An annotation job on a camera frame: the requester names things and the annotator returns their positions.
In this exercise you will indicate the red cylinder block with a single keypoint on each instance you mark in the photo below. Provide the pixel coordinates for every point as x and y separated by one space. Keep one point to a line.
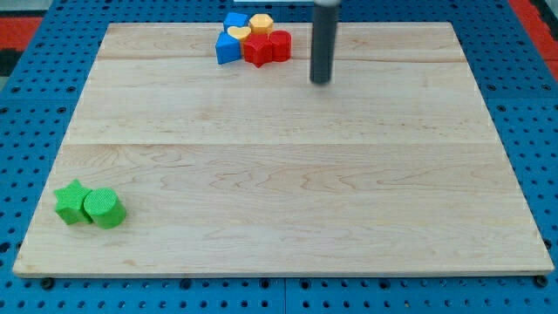
281 45

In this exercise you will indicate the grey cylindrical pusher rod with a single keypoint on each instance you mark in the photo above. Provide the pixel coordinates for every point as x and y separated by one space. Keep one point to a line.
323 38

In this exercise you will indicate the green cylinder block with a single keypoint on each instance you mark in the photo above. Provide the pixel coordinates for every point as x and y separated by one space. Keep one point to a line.
105 208

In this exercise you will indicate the yellow heart block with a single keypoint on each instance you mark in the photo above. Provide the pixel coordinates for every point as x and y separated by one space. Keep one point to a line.
241 33

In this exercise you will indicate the yellow hexagon block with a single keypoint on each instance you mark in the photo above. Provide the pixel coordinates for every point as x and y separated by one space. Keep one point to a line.
261 24

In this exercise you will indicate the wooden board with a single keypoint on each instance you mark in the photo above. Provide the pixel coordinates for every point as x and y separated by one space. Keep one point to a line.
395 168

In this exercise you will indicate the blue cube block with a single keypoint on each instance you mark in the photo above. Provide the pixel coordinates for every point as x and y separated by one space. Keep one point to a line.
235 19

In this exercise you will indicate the blue triangle block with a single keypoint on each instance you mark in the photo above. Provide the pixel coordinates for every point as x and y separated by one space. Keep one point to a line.
227 49

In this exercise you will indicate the red star block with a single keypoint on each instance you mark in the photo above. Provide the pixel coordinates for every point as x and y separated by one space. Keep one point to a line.
258 50

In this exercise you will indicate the green star block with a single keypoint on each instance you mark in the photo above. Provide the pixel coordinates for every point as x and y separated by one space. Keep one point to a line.
70 203

